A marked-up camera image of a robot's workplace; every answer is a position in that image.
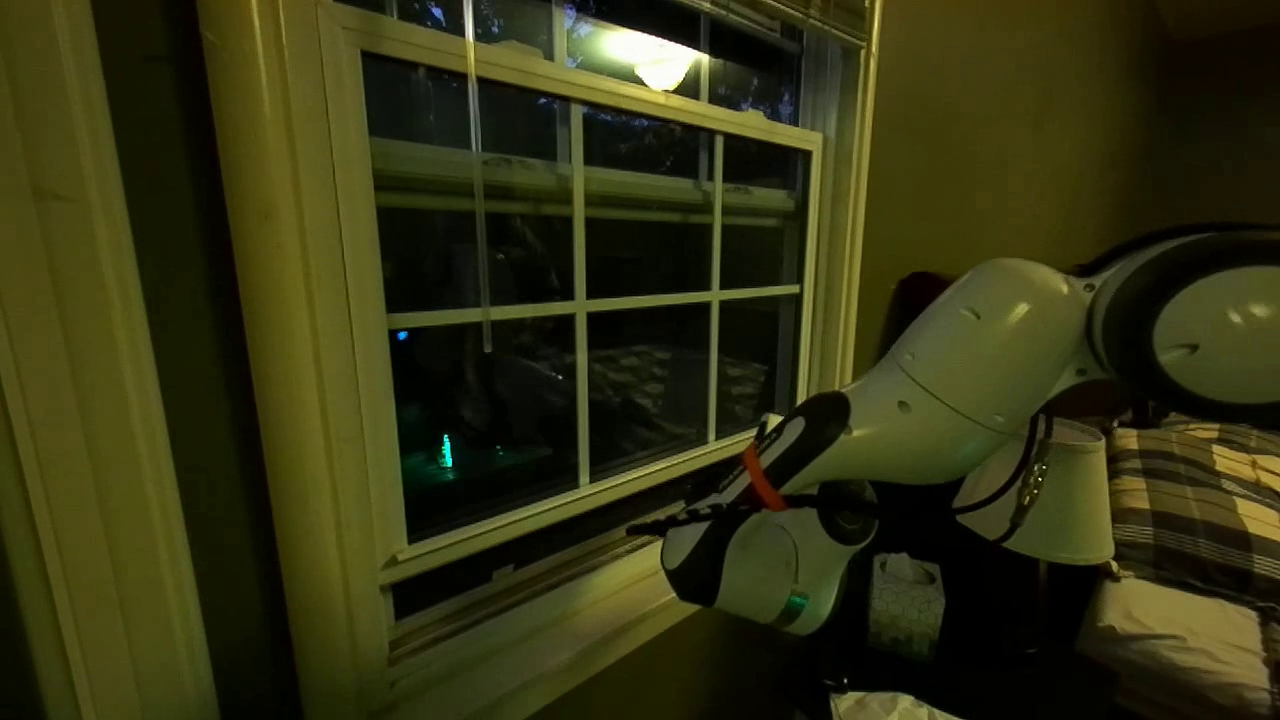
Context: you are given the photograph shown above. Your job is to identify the white side trim board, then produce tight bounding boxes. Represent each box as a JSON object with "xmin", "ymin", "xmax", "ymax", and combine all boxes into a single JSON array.
[{"xmin": 0, "ymin": 0, "xmax": 226, "ymax": 720}]

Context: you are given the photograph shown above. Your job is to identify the white window sash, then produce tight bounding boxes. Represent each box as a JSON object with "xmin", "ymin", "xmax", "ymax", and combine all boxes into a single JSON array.
[
  {"xmin": 318, "ymin": 5, "xmax": 827, "ymax": 583},
  {"xmin": 338, "ymin": 0, "xmax": 822, "ymax": 134}
]

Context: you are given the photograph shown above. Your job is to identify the thin blind cord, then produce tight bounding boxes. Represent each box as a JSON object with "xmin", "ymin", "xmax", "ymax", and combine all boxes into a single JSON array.
[{"xmin": 456, "ymin": 0, "xmax": 494, "ymax": 355}]

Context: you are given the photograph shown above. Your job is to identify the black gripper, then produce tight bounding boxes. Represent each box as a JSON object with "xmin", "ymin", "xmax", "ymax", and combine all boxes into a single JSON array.
[{"xmin": 620, "ymin": 476, "xmax": 751, "ymax": 541}]

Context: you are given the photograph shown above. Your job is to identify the white window frame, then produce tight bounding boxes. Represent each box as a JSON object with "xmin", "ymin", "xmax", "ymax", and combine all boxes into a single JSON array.
[{"xmin": 197, "ymin": 0, "xmax": 888, "ymax": 720}]

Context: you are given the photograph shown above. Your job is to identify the white pillow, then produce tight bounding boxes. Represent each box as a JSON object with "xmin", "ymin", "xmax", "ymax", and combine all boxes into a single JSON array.
[{"xmin": 1077, "ymin": 572, "xmax": 1277, "ymax": 717}]

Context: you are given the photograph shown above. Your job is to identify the pale patterned basket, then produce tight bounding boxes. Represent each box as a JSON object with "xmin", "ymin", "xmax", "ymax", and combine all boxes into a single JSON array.
[{"xmin": 827, "ymin": 689, "xmax": 962, "ymax": 720}]

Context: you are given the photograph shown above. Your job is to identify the white window blinds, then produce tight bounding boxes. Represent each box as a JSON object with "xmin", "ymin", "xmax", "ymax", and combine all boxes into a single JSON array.
[{"xmin": 706, "ymin": 0, "xmax": 881, "ymax": 46}]

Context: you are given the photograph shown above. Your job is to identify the plaid bed blanket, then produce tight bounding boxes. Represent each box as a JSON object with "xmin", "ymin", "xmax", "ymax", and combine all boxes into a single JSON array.
[{"xmin": 1114, "ymin": 417, "xmax": 1280, "ymax": 618}]

